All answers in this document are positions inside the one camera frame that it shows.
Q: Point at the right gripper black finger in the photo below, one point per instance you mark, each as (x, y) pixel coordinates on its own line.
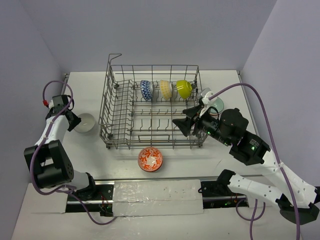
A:
(191, 112)
(185, 126)

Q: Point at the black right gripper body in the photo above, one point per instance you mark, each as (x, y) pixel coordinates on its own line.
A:
(210, 127)

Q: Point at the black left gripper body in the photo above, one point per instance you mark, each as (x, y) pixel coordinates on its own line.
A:
(71, 118)

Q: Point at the white bowl yellow flower pattern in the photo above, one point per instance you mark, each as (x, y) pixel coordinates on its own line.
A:
(166, 89)

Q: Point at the blue zigzag patterned bowl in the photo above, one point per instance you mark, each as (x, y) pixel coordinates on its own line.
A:
(147, 90)

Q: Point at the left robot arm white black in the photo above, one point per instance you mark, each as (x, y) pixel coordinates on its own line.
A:
(50, 168)

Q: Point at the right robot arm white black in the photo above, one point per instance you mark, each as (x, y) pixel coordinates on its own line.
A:
(292, 195)

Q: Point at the plain white bowl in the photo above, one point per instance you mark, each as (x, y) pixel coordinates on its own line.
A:
(86, 124)

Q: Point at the teal patterned bowl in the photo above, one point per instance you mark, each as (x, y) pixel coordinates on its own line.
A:
(218, 106)

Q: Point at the orange floral patterned bowl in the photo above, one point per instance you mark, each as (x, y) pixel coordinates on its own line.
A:
(150, 159)

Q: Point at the white taped cover panel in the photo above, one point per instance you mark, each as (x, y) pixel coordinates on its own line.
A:
(157, 198)

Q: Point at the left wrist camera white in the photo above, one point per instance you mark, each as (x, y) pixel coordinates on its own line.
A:
(48, 104)

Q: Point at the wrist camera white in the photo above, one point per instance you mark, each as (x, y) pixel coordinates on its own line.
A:
(206, 100)
(48, 104)

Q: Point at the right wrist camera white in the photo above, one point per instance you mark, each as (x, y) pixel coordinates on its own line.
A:
(206, 100)

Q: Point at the grey wire dish rack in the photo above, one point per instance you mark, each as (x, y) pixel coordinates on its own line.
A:
(127, 121)

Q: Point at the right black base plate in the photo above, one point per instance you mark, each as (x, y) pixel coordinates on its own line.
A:
(212, 198)

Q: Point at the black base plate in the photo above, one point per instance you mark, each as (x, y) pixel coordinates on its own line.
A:
(212, 198)
(97, 200)

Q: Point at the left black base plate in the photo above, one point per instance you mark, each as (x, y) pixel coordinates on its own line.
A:
(97, 200)

